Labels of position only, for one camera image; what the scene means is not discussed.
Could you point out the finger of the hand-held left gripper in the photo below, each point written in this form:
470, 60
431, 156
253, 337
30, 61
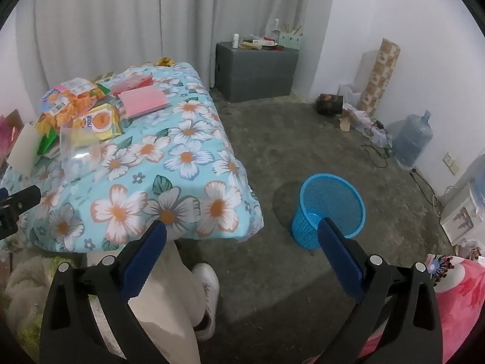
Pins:
24, 196

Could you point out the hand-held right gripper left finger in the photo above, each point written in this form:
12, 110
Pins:
146, 258

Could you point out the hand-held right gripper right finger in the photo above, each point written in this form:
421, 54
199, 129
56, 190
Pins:
341, 261

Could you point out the green snack wrapper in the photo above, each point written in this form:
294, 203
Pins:
47, 142

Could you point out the blue mesh wastebasket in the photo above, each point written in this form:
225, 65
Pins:
329, 197

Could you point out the yellow snack packet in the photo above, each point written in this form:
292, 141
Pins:
100, 121

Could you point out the pink noodle packet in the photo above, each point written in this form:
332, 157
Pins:
72, 98

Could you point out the white foam block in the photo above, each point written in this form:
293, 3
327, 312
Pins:
24, 148

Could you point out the person's trouser leg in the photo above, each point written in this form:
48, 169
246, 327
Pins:
163, 311

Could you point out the pink paper bag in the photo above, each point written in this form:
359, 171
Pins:
9, 132

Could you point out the clear plastic bag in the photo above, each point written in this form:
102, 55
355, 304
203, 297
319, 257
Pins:
75, 151

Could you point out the white shoe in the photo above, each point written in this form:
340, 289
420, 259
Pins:
208, 292

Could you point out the fluffy cream rug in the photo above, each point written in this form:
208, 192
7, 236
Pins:
22, 284

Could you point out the floral light blue bed cover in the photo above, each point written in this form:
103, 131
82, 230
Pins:
182, 159

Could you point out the white appliance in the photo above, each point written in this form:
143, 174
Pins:
458, 216

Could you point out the pink blanket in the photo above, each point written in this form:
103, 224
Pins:
462, 303

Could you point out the small plastic bag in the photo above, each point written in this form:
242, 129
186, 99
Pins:
470, 248

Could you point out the blue water jug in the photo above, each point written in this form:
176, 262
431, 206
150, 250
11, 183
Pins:
412, 140

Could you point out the crumpled plastic sheet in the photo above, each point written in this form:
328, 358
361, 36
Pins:
360, 121

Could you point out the dark brown box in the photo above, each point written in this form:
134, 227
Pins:
329, 105

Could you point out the patterned paper roll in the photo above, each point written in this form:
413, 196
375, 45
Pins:
379, 76

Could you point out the small yellow packet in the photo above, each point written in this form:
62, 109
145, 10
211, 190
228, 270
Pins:
166, 62

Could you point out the white curtain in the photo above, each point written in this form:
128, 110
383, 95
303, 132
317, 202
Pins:
113, 15

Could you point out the grey cabinet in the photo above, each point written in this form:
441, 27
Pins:
257, 76

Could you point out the pale green box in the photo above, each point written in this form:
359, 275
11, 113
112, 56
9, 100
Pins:
291, 41

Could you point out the small white bottle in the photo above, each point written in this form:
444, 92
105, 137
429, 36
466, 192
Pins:
236, 41

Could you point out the wall socket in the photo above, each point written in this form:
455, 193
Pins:
451, 163

